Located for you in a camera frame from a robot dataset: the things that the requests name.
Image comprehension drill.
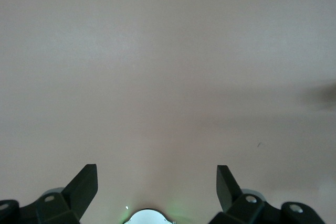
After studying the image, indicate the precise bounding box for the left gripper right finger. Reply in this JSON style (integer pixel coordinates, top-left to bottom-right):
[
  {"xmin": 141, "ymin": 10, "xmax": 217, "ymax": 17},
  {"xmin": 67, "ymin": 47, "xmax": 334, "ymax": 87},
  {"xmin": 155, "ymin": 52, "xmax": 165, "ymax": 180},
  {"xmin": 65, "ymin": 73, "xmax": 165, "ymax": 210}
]
[{"xmin": 209, "ymin": 165, "xmax": 327, "ymax": 224}]

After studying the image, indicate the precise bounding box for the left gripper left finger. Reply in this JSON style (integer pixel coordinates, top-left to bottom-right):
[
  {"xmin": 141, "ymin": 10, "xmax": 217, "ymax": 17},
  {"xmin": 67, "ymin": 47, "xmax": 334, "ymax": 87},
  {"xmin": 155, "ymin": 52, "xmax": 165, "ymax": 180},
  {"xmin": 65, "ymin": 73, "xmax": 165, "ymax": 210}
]
[{"xmin": 0, "ymin": 164, "xmax": 99, "ymax": 224}]

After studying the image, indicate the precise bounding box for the brown table cover sheet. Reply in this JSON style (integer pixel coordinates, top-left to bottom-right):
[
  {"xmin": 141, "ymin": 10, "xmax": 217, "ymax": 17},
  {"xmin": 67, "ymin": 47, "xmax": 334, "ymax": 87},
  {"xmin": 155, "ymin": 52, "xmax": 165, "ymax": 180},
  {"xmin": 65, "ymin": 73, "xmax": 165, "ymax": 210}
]
[{"xmin": 0, "ymin": 0, "xmax": 336, "ymax": 224}]

